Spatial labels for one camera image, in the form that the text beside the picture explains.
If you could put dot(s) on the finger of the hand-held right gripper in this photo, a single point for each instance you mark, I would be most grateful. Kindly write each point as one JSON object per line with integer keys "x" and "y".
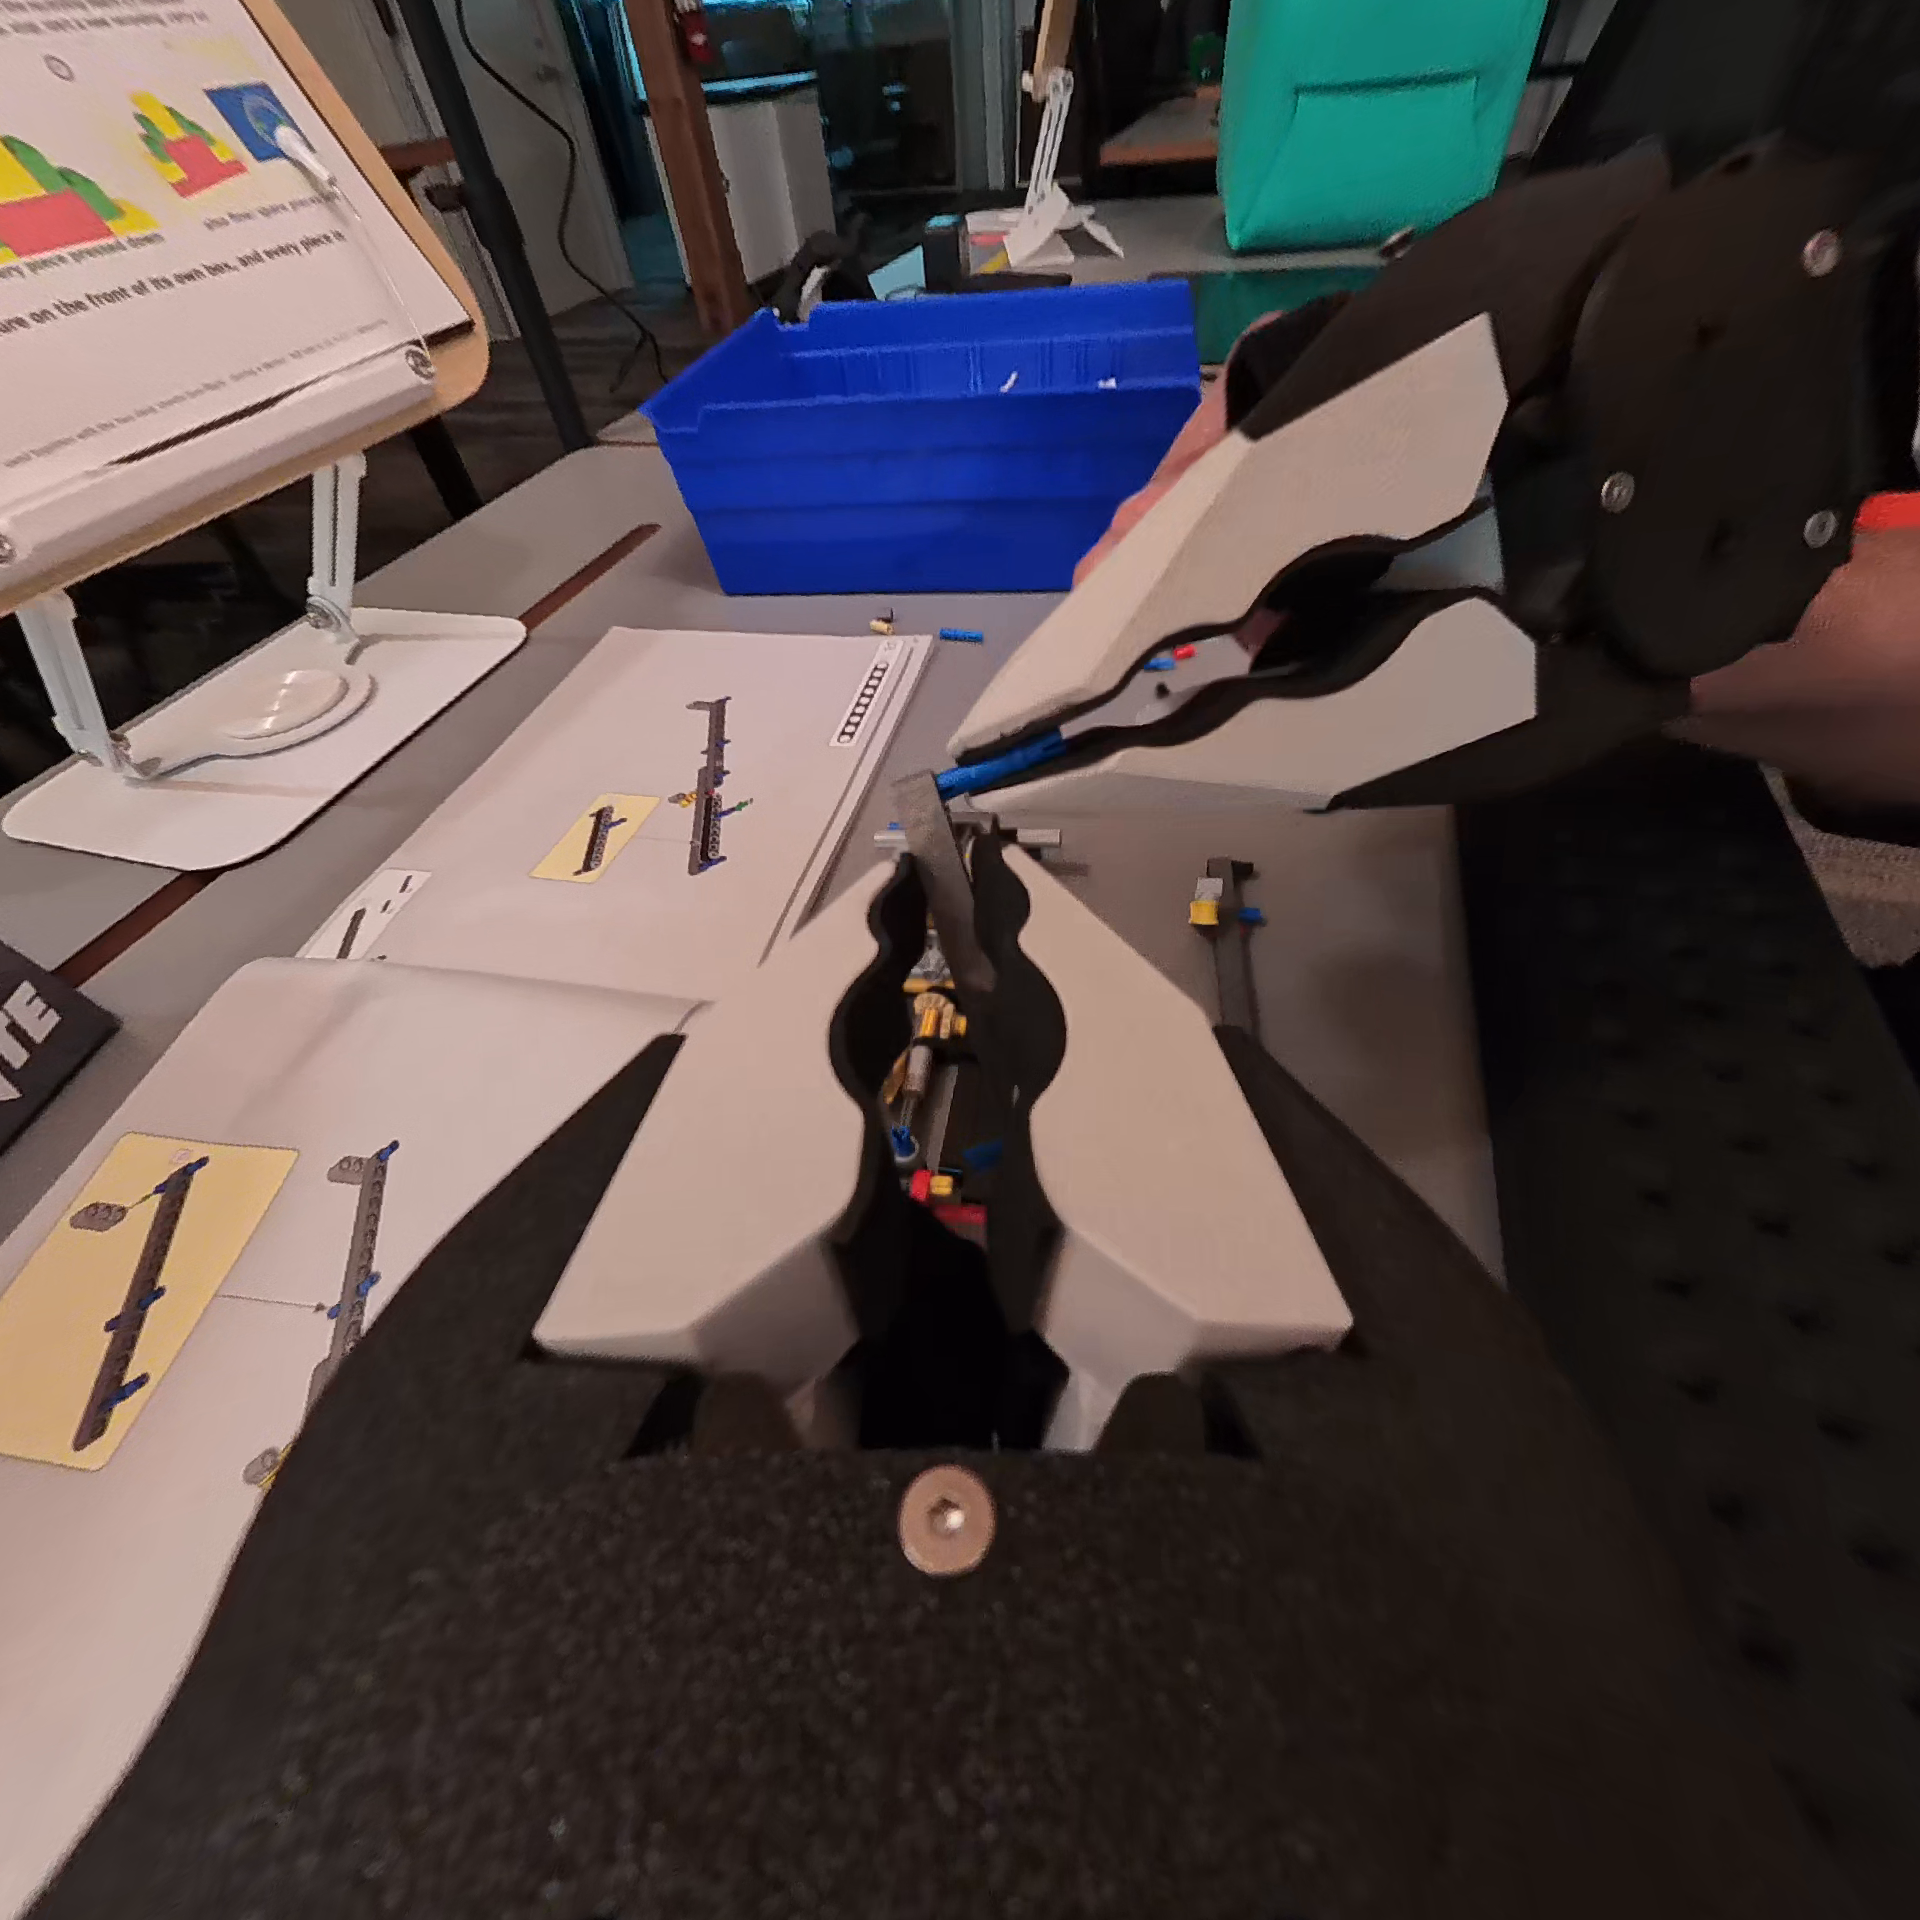
{"x": 1394, "y": 704}
{"x": 1318, "y": 465}

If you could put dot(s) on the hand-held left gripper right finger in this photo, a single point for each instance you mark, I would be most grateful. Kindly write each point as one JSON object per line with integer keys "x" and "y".
{"x": 1184, "y": 1185}

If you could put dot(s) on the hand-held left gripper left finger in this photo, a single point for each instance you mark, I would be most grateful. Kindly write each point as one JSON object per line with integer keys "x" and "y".
{"x": 723, "y": 1185}

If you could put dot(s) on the long dark grey lego beam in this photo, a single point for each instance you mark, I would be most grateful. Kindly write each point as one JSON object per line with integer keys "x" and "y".
{"x": 944, "y": 872}

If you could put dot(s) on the blue lego pin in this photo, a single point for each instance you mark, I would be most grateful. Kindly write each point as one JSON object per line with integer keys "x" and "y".
{"x": 994, "y": 770}

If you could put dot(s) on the grey lego beam yellow piece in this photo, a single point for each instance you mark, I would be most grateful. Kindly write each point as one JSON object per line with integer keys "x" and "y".
{"x": 1232, "y": 962}

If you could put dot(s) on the partly built lego chassis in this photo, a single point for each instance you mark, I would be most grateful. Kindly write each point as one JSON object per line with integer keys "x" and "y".
{"x": 933, "y": 1036}

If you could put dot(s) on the scattered small lego pieces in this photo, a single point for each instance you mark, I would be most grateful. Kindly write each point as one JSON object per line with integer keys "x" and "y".
{"x": 963, "y": 635}

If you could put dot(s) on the lego set box yellow car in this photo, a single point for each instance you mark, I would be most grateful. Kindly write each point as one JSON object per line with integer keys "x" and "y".
{"x": 47, "y": 1048}

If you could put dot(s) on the person's right hand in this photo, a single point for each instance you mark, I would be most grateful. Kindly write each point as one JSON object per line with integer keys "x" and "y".
{"x": 1184, "y": 453}

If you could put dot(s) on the teal felt bag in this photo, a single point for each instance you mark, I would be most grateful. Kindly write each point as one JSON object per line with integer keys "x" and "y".
{"x": 1382, "y": 119}

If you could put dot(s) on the white desk stand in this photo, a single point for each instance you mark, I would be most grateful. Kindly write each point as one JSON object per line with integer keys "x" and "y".
{"x": 1047, "y": 213}

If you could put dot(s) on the blue plastic bin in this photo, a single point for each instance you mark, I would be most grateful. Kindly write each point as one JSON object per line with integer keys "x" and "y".
{"x": 933, "y": 465}

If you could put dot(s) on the open instruction booklet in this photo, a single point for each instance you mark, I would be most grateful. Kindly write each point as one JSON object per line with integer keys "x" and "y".
{"x": 527, "y": 723}

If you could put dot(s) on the black dimpled mat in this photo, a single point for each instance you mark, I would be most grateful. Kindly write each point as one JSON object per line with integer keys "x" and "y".
{"x": 1724, "y": 1201}

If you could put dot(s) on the white cabinet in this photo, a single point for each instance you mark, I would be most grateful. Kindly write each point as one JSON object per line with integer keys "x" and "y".
{"x": 765, "y": 180}

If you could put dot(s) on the printed instruction sheet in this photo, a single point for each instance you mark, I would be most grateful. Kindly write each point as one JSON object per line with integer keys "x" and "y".
{"x": 180, "y": 299}

